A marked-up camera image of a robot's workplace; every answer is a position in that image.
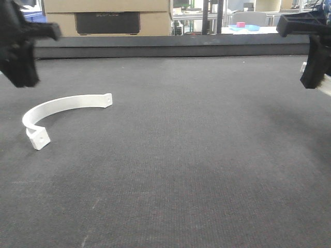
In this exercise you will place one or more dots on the grey office chair back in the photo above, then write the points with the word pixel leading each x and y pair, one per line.
pixel 250 18

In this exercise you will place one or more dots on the pink cube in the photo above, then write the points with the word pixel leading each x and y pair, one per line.
pixel 240 24

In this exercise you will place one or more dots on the large cardboard box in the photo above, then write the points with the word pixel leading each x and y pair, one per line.
pixel 110 18

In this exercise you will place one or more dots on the blue tray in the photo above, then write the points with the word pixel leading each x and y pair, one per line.
pixel 250 28

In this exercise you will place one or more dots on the black table edge rail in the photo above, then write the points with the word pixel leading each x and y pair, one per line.
pixel 173 46

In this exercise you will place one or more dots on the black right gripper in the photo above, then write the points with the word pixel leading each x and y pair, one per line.
pixel 315 24

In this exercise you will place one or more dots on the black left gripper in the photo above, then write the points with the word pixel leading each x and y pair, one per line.
pixel 18 38

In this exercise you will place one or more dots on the white curved pipe clamp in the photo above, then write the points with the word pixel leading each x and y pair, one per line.
pixel 38 135

